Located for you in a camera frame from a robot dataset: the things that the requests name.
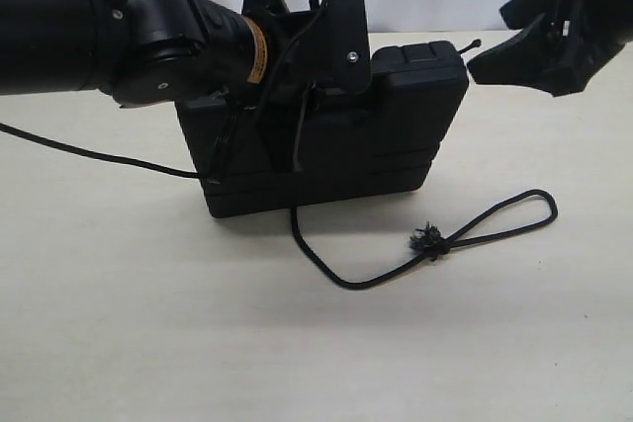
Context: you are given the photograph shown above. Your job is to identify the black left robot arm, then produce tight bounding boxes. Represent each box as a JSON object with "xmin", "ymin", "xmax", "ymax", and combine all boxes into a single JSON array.
[{"xmin": 1, "ymin": 0, "xmax": 340, "ymax": 183}]

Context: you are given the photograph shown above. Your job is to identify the black plastic carrying case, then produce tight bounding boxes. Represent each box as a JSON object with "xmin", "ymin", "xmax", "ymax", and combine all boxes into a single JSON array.
[{"xmin": 201, "ymin": 41, "xmax": 469, "ymax": 218}]

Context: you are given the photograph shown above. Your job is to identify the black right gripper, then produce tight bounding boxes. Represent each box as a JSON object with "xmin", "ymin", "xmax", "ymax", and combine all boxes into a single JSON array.
[{"xmin": 467, "ymin": 0, "xmax": 632, "ymax": 96}]

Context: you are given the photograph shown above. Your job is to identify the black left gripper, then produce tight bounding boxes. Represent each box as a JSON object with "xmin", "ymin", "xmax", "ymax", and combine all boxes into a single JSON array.
[{"xmin": 242, "ymin": 0, "xmax": 341, "ymax": 173}]

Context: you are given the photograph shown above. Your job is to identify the black rope with loop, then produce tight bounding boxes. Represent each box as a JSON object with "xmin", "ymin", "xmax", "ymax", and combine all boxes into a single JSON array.
[{"xmin": 0, "ymin": 38, "xmax": 559, "ymax": 291}]

